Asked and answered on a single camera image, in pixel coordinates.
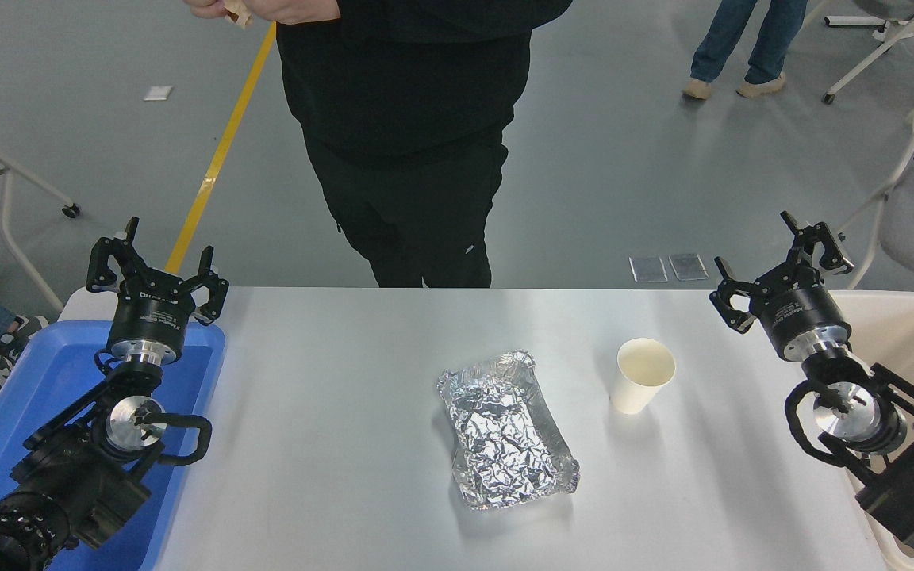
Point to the standing person's right hand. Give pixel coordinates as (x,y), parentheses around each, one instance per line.
(205,8)

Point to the walking person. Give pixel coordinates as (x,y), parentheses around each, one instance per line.
(723,40)

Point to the standing person's left hand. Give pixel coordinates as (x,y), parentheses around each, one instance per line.
(298,9)

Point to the white-framed chair with wheels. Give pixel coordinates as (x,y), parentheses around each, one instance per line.
(869,59)

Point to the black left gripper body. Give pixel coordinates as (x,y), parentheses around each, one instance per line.
(151,321)

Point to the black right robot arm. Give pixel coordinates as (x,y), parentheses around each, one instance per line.
(901,468)

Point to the clear floor plate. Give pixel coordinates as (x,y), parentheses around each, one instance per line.
(648,269)
(689,266)

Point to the white paper cup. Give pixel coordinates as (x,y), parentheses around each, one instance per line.
(638,388)

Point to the standing person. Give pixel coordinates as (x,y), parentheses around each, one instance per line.
(409,119)

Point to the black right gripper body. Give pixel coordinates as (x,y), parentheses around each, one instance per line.
(802,313)

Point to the white paper scrap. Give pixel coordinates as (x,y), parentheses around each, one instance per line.
(158,93)

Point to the blue plastic tray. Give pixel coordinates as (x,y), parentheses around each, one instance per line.
(36,373)

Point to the tan paper ball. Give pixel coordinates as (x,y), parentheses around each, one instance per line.
(241,16)

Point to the crumpled silver foil tray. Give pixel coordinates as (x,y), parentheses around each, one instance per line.
(505,436)

